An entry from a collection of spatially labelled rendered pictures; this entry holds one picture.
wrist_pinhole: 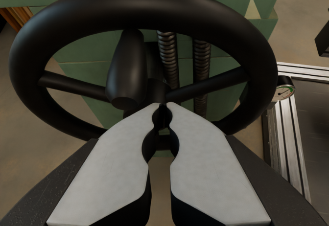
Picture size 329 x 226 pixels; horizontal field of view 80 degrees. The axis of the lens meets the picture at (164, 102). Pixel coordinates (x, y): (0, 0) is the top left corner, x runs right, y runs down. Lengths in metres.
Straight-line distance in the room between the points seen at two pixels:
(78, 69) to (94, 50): 0.08
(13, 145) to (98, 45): 1.06
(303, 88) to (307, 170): 0.40
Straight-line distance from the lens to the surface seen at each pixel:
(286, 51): 1.66
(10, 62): 0.22
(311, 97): 1.17
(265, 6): 0.39
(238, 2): 0.26
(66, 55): 0.47
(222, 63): 0.46
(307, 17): 2.04
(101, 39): 0.41
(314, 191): 0.97
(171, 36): 0.25
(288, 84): 0.47
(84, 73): 0.50
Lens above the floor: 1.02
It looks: 58 degrees down
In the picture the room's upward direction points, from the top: 5 degrees counter-clockwise
